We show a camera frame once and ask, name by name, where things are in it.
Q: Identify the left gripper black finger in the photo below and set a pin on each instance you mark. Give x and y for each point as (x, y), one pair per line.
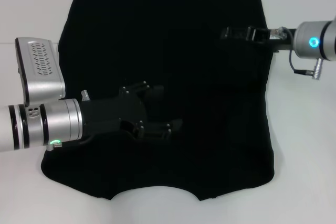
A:
(162, 128)
(147, 90)

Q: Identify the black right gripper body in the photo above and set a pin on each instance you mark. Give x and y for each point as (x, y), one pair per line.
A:
(273, 37)

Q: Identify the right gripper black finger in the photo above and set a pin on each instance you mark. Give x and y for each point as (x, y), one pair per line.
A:
(233, 33)

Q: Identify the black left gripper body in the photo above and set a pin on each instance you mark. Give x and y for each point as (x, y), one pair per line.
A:
(113, 116)

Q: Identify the black t-shirt with white lettering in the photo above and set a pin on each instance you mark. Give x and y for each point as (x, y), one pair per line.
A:
(168, 37)

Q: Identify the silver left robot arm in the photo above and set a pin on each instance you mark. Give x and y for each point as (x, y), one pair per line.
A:
(39, 127)

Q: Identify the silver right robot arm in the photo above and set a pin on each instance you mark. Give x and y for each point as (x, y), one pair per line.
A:
(315, 41)

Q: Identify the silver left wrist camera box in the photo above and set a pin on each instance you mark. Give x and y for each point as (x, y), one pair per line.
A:
(39, 72)

